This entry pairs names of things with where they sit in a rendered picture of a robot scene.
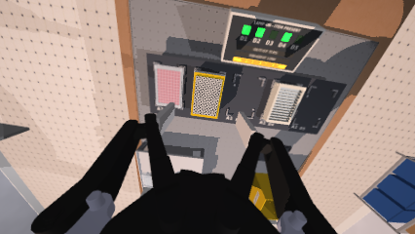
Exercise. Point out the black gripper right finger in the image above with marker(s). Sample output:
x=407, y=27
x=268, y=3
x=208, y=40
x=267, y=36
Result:
x=296, y=212

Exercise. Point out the yellow waste bin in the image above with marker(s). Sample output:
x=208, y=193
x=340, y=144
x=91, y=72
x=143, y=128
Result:
x=261, y=196

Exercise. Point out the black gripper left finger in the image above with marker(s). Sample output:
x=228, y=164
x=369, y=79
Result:
x=88, y=205

